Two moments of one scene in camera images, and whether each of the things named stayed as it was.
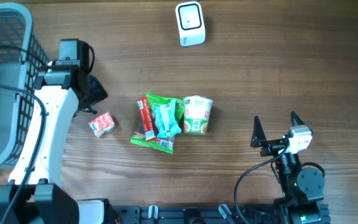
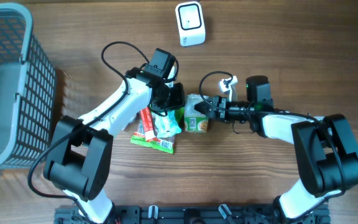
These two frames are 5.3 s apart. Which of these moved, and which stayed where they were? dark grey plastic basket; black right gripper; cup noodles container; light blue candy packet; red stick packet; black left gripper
Moved: black left gripper; black right gripper
Stayed: dark grey plastic basket; light blue candy packet; cup noodles container; red stick packet
